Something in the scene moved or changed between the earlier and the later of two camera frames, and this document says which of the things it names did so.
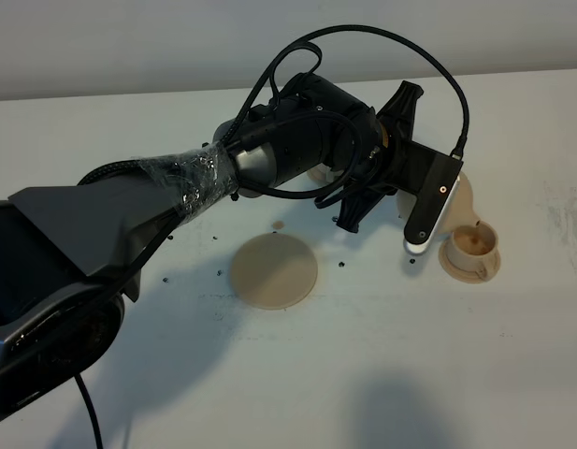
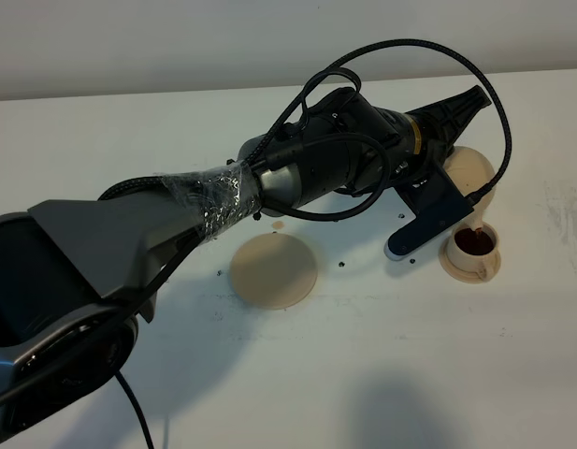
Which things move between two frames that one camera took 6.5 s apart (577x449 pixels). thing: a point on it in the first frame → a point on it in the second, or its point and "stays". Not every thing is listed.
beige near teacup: x=475 y=248 stays
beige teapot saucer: x=274 y=270 stays
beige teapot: x=464 y=231 → x=472 y=169
